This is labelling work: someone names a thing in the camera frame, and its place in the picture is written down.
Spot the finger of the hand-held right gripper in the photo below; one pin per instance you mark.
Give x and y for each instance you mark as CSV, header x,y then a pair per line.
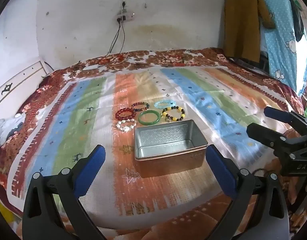
x,y
261,133
276,113

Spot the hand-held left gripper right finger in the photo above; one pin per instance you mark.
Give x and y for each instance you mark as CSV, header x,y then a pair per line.
x,y
221,170

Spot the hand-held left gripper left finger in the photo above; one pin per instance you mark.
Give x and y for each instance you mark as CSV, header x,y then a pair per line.
x,y
93,165

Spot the embossed metal tin box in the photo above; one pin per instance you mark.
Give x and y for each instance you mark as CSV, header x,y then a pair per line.
x,y
168,140

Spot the striped pastel blanket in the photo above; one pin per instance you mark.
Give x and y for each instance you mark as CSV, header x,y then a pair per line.
x,y
93,105

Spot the green jade bangle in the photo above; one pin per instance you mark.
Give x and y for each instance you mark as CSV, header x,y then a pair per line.
x,y
141,120

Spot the blue cartoon print cloth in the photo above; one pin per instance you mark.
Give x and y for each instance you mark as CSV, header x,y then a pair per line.
x,y
281,35

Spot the black hanging garment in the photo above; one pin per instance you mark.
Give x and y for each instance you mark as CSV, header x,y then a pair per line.
x,y
297,22

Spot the mustard hanging garment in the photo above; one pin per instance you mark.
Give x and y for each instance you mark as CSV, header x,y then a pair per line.
x,y
241,25

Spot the crumpled white cloth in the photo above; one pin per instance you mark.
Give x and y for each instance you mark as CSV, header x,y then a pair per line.
x,y
3,130

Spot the white bed headboard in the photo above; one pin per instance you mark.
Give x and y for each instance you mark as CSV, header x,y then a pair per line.
x,y
18,80

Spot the white power strip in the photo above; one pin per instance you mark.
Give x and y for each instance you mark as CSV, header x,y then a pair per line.
x,y
127,17

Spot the wall socket with plug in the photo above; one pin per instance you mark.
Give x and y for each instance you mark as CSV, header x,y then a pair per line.
x,y
123,4

